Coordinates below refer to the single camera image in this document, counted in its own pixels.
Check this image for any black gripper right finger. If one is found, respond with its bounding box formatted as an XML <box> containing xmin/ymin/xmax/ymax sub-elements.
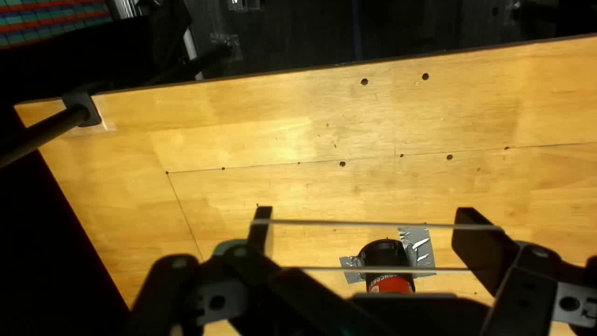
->
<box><xmin>449</xmin><ymin>206</ymin><xmax>597</xmax><ymax>336</ymax></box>

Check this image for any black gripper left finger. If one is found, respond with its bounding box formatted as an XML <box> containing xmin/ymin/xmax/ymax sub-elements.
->
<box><xmin>122</xmin><ymin>204</ymin><xmax>374</xmax><ymax>336</ymax></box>

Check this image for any thin pale rubber band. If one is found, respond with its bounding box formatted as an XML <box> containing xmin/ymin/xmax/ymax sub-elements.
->
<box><xmin>249</xmin><ymin>217</ymin><xmax>507</xmax><ymax>275</ymax></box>

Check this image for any black and red cup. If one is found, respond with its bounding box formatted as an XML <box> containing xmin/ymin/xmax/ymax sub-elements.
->
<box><xmin>356</xmin><ymin>238</ymin><xmax>417</xmax><ymax>296</ymax></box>

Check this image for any black roll with grey tape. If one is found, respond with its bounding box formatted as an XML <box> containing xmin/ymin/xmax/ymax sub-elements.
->
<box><xmin>337</xmin><ymin>227</ymin><xmax>438</xmax><ymax>286</ymax></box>

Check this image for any striped teal red cloth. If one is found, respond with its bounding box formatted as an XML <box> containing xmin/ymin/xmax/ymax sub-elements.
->
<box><xmin>0</xmin><ymin>0</ymin><xmax>117</xmax><ymax>51</ymax></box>

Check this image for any grey pole clamp bracket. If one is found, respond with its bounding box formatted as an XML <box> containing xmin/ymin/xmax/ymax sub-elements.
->
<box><xmin>59</xmin><ymin>90</ymin><xmax>104</xmax><ymax>132</ymax></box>

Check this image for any black stand frame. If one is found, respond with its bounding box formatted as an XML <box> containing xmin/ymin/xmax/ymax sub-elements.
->
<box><xmin>0</xmin><ymin>0</ymin><xmax>238</xmax><ymax>109</ymax></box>

